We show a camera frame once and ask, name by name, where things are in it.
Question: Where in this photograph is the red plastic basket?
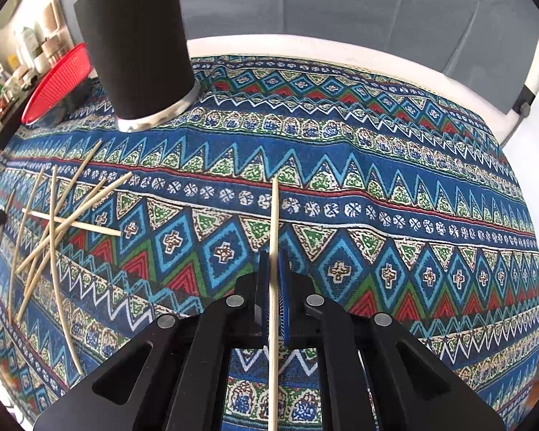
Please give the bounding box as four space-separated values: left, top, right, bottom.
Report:
21 42 95 124

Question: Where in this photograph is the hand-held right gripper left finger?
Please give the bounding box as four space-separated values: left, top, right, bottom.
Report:
33 251 270 431

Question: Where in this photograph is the grey wall cloth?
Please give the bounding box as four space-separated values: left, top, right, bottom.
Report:
56 0 539 115

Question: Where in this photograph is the black cylindrical utensil holder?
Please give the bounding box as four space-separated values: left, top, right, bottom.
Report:
73 0 201 133

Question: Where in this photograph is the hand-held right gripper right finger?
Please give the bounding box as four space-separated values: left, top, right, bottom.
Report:
278 258 506 431

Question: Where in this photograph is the long wooden chopstick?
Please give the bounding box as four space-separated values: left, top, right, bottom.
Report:
268 177 280 431

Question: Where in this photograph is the bunch of wooden chopsticks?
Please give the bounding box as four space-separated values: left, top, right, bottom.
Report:
0 139 133 375

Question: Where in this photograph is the blue patterned tablecloth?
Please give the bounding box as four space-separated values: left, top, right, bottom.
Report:
0 54 539 431

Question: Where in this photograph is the black shelf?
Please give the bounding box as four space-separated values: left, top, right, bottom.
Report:
0 78 95 153

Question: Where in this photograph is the cluster of toiletry bottles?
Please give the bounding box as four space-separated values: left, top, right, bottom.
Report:
0 22 64 108

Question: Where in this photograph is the black wall clip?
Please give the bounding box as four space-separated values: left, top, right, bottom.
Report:
514 85 535 115

